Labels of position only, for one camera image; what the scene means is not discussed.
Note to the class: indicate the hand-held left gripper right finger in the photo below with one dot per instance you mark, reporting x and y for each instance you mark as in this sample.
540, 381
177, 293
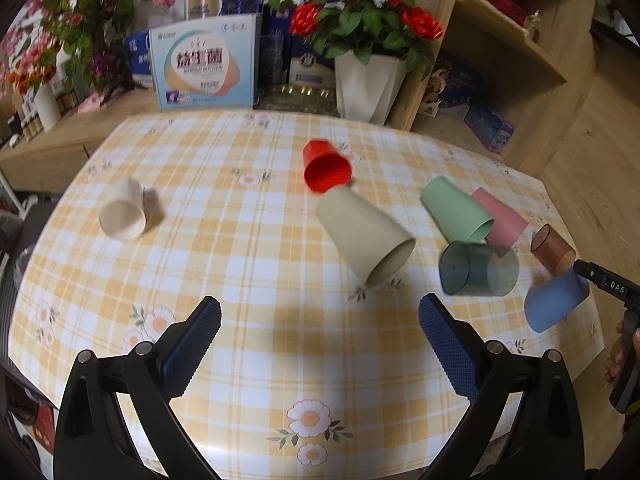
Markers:
447, 345

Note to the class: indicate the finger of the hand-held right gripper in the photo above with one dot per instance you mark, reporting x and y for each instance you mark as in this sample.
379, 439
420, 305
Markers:
586, 270

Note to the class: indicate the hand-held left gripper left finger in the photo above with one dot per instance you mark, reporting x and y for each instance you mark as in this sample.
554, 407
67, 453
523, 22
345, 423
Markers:
192, 345

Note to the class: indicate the blue cup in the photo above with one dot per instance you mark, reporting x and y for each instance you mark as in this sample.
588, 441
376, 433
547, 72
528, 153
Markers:
552, 302

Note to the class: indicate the beige cup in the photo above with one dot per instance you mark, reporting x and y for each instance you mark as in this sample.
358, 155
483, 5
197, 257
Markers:
365, 235

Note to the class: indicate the brown translucent cup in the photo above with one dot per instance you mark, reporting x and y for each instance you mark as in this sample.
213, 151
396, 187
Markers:
552, 250

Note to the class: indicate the dark teal translucent cup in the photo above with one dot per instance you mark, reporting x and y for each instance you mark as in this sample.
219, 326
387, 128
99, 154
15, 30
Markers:
475, 270

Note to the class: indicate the pink cup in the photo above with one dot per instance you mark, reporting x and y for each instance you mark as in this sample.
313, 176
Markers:
505, 220

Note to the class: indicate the green cup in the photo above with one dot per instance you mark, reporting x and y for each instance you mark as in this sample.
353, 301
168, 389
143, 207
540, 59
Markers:
452, 207

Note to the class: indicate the white cup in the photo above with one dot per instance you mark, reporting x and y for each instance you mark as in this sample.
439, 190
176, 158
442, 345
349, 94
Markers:
122, 205

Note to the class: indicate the red cup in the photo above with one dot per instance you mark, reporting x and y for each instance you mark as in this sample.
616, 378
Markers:
327, 167

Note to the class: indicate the person's right hand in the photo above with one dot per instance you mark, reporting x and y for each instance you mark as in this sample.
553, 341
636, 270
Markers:
616, 360

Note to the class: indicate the yellow checkered floral tablecloth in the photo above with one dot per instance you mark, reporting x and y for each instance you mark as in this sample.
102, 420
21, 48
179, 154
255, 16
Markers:
250, 270

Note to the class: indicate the wooden shelf unit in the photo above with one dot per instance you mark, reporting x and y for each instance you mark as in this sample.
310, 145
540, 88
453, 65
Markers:
550, 125

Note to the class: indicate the purple box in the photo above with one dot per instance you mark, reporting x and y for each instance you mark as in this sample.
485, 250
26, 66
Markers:
490, 127

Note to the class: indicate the dark blue snack bag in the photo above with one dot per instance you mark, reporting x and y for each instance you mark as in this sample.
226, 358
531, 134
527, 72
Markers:
452, 85

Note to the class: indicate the low wooden cabinet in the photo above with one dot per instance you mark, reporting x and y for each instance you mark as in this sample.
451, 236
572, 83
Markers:
75, 135

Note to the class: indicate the pink packet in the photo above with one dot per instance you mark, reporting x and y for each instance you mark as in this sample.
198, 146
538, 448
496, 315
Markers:
92, 105

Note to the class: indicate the white faceted vase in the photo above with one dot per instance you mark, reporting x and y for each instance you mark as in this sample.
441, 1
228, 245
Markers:
367, 90

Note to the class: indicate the light blue printed box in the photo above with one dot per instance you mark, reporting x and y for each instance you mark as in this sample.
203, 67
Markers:
205, 75

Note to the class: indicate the row of small bottles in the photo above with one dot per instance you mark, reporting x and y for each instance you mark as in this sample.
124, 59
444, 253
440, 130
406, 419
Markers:
27, 122

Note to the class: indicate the small white vase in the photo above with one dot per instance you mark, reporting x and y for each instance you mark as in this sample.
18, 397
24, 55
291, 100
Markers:
47, 107

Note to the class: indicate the red item on shelf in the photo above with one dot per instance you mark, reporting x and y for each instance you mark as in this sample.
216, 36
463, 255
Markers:
500, 2

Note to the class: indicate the dark blue box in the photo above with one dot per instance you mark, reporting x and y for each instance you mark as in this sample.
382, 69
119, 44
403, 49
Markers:
139, 60
272, 55

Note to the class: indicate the blue box with round emblem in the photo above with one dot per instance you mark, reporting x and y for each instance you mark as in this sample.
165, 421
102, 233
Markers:
310, 67

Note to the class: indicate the silver and blue box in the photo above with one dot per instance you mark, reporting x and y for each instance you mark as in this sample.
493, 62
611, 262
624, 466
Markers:
202, 2

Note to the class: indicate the pink flower bouquet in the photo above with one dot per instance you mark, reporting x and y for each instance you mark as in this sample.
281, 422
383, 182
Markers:
85, 10

